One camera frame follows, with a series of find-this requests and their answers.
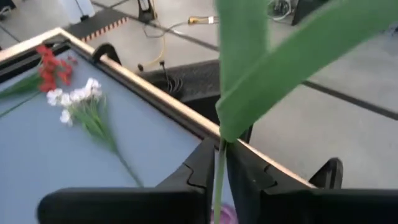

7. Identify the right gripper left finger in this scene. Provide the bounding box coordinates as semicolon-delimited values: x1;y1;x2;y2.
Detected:
36;138;216;224

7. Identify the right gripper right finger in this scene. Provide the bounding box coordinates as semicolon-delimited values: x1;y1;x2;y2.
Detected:
226;139;398;224

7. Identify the small white flower bunch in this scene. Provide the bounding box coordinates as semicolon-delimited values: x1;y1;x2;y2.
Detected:
45;77;144;188

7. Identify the red tulip with green leaves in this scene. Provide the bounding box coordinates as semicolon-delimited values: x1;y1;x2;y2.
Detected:
213;0;398;224

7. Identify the red flower bunch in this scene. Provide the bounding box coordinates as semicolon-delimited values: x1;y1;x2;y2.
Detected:
0;44;78;100

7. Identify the purple glass vase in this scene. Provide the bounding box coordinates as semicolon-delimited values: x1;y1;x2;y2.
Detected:
210;203;239;224

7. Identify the black table clamp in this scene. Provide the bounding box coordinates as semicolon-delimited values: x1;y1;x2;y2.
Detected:
91;42;123;66
308;157;345;190

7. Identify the wooden table border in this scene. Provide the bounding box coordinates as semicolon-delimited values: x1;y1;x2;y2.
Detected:
0;27;317;189

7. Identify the black computer case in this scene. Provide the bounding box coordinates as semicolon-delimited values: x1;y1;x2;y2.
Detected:
138;58;254;144

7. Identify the striped black floor mat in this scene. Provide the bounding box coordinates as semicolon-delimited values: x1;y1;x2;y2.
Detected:
65;7;130;44

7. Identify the black stand base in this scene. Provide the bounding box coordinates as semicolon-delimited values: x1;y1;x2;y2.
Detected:
136;0;158;24

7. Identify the black floor object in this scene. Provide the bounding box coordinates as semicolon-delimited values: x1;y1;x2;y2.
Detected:
291;0;329;26

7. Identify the yellow extension plug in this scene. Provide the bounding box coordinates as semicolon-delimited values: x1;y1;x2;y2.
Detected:
187;15;219;26

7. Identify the white panel with black foot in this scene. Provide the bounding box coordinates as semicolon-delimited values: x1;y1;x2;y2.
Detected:
58;0;96;24

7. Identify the black chair base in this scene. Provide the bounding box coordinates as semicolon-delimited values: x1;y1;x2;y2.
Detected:
0;0;17;20

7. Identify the yellow floor cable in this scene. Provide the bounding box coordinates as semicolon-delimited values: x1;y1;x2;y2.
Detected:
142;30;167;68

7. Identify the floor cable bundle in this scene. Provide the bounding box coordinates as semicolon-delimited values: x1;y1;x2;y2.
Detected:
267;0;295;22

